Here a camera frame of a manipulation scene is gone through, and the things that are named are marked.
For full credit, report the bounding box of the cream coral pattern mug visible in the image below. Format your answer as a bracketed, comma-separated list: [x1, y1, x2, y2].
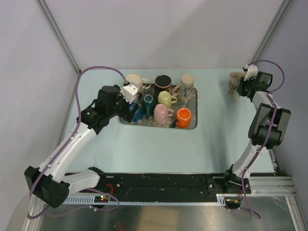
[228, 71, 245, 99]

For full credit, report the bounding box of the tall cream seahorse mug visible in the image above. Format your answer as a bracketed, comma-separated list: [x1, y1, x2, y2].
[171, 74, 195, 101]

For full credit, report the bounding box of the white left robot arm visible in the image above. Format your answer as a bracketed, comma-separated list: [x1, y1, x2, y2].
[25, 84, 141, 208]

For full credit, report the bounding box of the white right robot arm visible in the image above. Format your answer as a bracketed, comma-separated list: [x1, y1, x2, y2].
[222, 66, 291, 193]

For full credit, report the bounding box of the blue faceted mug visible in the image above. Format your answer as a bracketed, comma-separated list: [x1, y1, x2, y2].
[128, 101, 143, 123]

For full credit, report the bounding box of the dark green faceted mug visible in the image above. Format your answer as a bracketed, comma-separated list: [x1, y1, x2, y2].
[142, 94, 156, 119]

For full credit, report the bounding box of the cream mug with script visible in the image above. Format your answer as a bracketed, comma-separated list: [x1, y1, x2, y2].
[126, 73, 151, 90]

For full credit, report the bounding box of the pink faceted mug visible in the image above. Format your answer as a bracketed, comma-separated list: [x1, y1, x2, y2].
[154, 103, 175, 125]

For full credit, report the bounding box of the yellow faceted mug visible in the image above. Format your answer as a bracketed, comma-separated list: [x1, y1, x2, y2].
[158, 91, 177, 108]

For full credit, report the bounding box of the black mug orange trim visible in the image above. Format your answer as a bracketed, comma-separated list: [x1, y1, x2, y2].
[154, 75, 172, 97]

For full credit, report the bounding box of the floral patterned serving tray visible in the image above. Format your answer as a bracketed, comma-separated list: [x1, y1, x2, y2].
[119, 84, 198, 130]

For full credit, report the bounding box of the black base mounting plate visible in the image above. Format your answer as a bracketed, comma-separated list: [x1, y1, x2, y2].
[78, 172, 252, 203]

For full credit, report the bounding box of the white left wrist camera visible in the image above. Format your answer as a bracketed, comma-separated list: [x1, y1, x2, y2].
[120, 83, 140, 103]

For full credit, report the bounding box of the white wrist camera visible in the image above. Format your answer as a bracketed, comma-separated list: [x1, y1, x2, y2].
[243, 64, 258, 81]
[120, 83, 140, 103]

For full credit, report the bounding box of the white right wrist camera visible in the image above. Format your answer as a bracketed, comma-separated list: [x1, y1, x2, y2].
[243, 64, 258, 81]

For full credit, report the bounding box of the orange mug black handle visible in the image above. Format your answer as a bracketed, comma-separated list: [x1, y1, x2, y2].
[171, 108, 192, 128]

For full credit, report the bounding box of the right aluminium frame post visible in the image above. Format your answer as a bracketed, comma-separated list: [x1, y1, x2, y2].
[251, 0, 294, 62]

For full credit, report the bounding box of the aluminium frame post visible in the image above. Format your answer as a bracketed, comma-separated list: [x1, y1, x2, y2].
[36, 0, 80, 74]
[251, 0, 294, 62]

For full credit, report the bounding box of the grey slotted cable duct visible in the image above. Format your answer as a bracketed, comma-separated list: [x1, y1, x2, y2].
[64, 194, 228, 205]

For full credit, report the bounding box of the aluminium rail right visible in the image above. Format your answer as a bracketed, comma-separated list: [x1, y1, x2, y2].
[249, 177, 297, 196]

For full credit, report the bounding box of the left aluminium frame post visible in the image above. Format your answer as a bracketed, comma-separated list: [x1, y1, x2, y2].
[36, 0, 80, 74]

